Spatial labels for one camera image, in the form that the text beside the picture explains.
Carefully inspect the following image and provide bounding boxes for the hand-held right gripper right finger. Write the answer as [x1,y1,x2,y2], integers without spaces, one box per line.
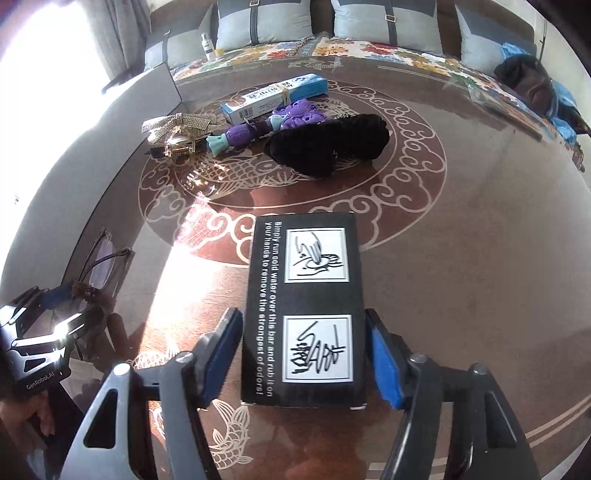
[364,308,543,480]

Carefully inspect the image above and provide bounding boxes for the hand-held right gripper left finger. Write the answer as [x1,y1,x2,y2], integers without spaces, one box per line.
[69,307,244,480]

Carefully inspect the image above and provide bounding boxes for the dark brown handbag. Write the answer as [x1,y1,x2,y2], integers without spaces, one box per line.
[494,53,561,114]

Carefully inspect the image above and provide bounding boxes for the grey two-tone cushion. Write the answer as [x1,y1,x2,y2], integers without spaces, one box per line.
[330,0,446,56]
[455,4,539,72]
[143,28,218,72]
[216,0,315,49]

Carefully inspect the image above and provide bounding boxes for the black box with white labels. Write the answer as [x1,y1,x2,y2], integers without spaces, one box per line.
[240,212,369,410]

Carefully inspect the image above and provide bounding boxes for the grey curtain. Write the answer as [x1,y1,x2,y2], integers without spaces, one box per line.
[113,0,153,79]

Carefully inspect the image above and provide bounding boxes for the clear plastic sleeve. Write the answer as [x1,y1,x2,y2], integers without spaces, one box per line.
[466,76,546,139]

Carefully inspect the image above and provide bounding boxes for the dark chair armrest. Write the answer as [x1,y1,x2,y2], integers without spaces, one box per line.
[102,69,139,93]

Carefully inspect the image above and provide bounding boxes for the floral sofa blanket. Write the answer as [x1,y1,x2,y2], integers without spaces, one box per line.
[171,32,591,171]

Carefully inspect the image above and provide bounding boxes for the silver rhinestone hair bow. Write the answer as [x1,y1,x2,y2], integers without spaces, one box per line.
[141,112,221,139]

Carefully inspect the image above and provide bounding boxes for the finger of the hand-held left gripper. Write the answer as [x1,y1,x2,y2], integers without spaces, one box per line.
[0,285,77,326]
[60,305,109,342]

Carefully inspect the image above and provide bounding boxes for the blue toothpaste box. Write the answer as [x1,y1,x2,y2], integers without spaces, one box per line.
[221,74,329,126]

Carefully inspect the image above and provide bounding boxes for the purple and teal toy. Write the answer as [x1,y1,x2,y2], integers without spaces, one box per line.
[206,98,331,155]

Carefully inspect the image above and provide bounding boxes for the person's left hand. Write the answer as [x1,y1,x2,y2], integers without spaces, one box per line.
[0,394,61,439]

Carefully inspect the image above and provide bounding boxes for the grey storage box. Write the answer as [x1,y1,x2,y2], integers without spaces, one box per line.
[0,62,183,301]

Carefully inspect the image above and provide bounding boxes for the black velvet hair scrunchie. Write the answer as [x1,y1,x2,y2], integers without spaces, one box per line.
[265,129,342,179]
[318,113,391,162]

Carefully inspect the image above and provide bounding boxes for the thin-framed eyeglasses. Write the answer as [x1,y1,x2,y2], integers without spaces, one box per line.
[76,228,134,305]

